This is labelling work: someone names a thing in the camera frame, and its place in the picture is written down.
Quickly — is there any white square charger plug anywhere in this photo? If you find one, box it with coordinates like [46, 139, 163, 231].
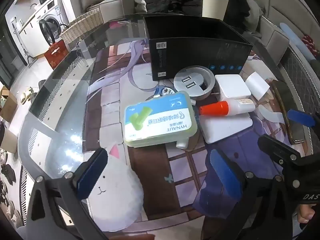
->
[214, 74, 252, 100]

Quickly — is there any pair of pale slippers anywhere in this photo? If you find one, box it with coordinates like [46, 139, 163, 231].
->
[20, 86, 38, 104]

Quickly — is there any grey round socket hub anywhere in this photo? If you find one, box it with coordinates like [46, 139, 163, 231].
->
[174, 66, 216, 101]

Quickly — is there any green earplug box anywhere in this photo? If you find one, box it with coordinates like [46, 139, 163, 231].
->
[124, 90, 198, 148]

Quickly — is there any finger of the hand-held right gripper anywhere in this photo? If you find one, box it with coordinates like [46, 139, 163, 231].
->
[287, 109, 317, 128]
[258, 134, 305, 167]

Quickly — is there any white low cabinet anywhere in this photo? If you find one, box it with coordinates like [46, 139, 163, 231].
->
[11, 15, 50, 58]

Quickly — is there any orange capped glue bottle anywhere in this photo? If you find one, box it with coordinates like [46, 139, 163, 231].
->
[199, 99, 256, 117]

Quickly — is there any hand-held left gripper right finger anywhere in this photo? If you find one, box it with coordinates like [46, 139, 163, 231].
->
[200, 149, 298, 240]

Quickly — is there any wicker chair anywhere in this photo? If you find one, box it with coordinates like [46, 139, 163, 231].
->
[59, 8, 104, 50]

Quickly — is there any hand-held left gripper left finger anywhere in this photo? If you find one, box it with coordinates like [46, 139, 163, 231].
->
[25, 148, 110, 240]

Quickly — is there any small white adapter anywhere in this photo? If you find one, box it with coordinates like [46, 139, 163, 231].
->
[245, 72, 270, 101]

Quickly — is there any black mesh chair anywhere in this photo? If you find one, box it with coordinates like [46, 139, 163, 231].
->
[280, 45, 320, 155]

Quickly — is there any brown cardboard box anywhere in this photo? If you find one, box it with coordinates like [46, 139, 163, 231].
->
[0, 85, 18, 122]

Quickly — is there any person's right hand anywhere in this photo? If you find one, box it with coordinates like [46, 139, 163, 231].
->
[297, 203, 317, 225]

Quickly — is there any light blue plastic item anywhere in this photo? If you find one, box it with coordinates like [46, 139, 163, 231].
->
[279, 22, 315, 55]

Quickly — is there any blue white plastic packet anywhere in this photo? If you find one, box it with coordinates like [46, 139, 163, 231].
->
[154, 86, 175, 98]

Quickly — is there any grey garment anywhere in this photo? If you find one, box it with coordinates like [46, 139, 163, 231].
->
[246, 0, 264, 30]

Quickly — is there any white washing machine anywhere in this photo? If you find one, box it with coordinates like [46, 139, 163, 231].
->
[35, 0, 70, 44]

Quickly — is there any large black cardboard box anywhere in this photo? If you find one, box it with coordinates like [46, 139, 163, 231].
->
[143, 16, 254, 82]

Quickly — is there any red patterned cloth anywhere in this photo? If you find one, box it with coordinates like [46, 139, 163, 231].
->
[301, 34, 318, 53]

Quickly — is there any red paper bag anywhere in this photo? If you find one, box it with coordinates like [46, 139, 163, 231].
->
[44, 41, 69, 70]

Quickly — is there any printed desk mat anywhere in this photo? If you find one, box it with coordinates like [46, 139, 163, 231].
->
[86, 39, 308, 233]

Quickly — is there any gold edged black phone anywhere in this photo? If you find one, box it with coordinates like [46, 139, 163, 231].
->
[271, 79, 306, 144]

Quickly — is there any grey sofa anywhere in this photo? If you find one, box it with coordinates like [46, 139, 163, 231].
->
[99, 0, 320, 65]

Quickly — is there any white power bank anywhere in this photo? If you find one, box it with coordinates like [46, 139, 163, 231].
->
[199, 112, 253, 144]

